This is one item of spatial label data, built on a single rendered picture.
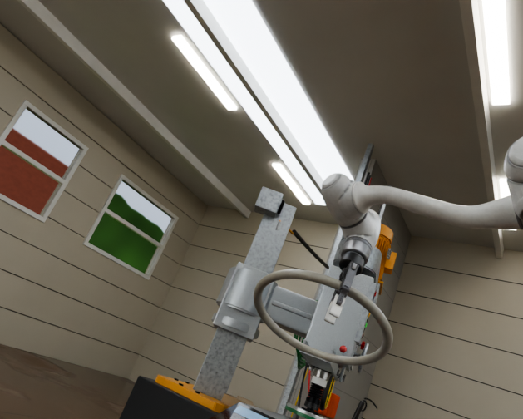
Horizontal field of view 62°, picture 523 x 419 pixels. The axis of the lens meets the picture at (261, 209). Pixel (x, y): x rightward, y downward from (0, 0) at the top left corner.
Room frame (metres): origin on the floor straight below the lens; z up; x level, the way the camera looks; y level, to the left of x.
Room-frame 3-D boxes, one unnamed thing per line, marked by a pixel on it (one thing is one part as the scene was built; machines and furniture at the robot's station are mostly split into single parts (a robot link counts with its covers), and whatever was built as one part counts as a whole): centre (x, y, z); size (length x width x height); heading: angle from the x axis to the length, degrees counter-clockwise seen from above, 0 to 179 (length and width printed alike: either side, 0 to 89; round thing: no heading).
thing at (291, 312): (2.78, -0.33, 1.41); 0.74 x 0.34 x 0.25; 84
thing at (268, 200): (2.69, -0.04, 2.00); 0.20 x 0.18 x 0.15; 56
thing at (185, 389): (2.80, -0.13, 0.76); 0.49 x 0.49 x 0.05; 56
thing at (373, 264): (2.44, -0.67, 1.66); 0.96 x 0.25 x 0.17; 160
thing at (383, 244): (2.73, -0.79, 1.94); 0.31 x 0.28 x 0.40; 70
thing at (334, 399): (5.38, -1.59, 1.00); 0.50 x 0.22 x 0.33; 143
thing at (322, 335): (2.19, -0.58, 1.36); 0.36 x 0.22 x 0.45; 160
